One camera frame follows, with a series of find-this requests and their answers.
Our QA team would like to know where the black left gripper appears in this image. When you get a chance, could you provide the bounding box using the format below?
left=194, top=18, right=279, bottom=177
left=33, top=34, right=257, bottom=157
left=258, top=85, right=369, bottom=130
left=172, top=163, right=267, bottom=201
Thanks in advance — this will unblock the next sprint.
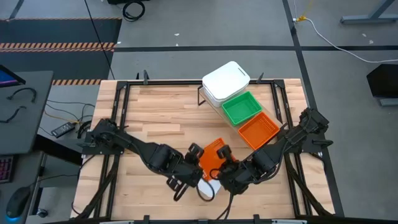
left=167, top=142, right=205, bottom=191

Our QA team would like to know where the black aluminium table frame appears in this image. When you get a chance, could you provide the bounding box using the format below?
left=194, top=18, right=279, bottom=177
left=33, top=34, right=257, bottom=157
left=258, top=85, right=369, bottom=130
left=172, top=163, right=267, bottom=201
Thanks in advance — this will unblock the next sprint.
left=70, top=79, right=336, bottom=224

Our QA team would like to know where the black cable on desk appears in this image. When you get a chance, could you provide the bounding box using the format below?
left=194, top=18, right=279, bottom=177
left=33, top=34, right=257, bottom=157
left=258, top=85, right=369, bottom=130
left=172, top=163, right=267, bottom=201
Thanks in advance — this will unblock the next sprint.
left=0, top=105, right=27, bottom=124
left=6, top=87, right=37, bottom=103

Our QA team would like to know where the black computer mouse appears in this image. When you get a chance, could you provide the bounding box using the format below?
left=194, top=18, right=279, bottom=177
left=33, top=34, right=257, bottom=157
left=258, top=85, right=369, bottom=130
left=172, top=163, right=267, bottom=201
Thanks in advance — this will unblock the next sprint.
left=5, top=185, right=32, bottom=220

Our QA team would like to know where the black hazard-striped floor mat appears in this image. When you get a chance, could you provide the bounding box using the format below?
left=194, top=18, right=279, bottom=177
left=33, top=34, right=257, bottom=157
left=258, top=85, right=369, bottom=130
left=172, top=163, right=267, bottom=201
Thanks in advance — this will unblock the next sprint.
left=0, top=17, right=123, bottom=86

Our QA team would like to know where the backlit black keyboard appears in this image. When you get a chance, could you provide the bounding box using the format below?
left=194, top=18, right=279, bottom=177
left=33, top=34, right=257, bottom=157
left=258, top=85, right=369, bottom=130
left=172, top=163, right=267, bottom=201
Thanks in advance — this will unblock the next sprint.
left=0, top=155, right=15, bottom=184

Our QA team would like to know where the black box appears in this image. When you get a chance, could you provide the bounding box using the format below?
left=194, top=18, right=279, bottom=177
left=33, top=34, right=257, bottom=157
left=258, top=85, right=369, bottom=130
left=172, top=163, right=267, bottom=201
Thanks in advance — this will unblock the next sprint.
left=366, top=63, right=398, bottom=99

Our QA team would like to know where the black power adapter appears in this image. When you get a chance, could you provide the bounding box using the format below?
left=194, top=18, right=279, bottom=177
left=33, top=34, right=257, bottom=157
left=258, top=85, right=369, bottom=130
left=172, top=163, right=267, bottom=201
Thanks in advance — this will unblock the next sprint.
left=50, top=121, right=76, bottom=139

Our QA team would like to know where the grey desk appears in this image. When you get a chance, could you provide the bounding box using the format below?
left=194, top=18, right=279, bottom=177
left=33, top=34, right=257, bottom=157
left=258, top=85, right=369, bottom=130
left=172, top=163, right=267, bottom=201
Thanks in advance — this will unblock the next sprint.
left=0, top=70, right=53, bottom=156

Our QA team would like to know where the green mesh plastic basket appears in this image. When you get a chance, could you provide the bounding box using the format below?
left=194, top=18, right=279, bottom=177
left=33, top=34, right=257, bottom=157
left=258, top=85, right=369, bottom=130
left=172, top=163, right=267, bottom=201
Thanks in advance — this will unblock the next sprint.
left=221, top=90, right=263, bottom=127

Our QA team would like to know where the orange mesh plastic basket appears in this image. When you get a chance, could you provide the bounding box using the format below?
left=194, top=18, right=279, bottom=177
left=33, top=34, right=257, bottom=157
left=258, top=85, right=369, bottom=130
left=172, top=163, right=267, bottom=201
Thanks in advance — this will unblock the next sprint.
left=198, top=138, right=231, bottom=182
left=238, top=111, right=280, bottom=151

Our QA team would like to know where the computer monitor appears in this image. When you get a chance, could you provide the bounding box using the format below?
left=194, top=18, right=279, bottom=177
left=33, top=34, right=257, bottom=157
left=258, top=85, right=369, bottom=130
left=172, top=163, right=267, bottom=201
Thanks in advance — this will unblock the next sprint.
left=0, top=64, right=26, bottom=88

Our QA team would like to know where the long black floor cable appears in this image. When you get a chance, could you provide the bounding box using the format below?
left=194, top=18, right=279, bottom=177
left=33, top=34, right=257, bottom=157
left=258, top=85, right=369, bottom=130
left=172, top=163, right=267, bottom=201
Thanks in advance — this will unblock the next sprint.
left=83, top=0, right=116, bottom=81

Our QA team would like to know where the grey metal table leg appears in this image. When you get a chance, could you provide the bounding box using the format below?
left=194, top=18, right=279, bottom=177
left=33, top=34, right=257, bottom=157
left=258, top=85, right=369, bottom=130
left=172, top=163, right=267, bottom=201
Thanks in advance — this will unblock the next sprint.
left=340, top=0, right=398, bottom=25

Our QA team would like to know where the white plastic basket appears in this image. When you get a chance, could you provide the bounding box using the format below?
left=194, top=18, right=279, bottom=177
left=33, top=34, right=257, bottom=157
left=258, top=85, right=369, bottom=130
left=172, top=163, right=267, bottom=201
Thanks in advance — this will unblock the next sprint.
left=201, top=60, right=251, bottom=100
left=202, top=83, right=251, bottom=108
left=196, top=177, right=223, bottom=200

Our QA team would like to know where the dark grey desk surface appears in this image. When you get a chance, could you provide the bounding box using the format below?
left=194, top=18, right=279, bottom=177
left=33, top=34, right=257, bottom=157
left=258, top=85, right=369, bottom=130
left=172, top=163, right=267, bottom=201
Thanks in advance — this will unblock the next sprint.
left=0, top=151, right=47, bottom=224

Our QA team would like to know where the white floor cable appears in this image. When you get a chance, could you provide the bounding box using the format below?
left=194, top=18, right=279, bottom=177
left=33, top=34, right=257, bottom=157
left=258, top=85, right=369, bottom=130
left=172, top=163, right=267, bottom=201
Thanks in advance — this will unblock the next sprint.
left=292, top=0, right=398, bottom=64

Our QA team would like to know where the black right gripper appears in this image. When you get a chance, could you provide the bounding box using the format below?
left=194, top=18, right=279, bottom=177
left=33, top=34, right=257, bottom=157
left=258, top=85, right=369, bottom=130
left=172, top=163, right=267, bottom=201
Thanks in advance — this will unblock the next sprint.
left=216, top=144, right=254, bottom=196

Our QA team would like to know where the black floor cable bundle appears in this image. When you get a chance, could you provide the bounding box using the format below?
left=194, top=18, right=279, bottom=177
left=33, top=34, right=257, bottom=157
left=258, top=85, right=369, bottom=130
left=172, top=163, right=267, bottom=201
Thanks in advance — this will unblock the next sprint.
left=76, top=119, right=93, bottom=139

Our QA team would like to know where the coiled black cable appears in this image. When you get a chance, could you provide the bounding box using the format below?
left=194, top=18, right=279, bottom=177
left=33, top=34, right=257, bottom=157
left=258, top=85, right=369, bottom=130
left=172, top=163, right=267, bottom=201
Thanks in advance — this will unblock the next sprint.
left=122, top=0, right=146, bottom=22

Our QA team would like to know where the long black cord loop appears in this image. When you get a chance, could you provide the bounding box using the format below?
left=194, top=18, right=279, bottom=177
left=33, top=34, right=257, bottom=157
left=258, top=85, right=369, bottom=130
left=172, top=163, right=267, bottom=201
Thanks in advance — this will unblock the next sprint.
left=216, top=192, right=234, bottom=221

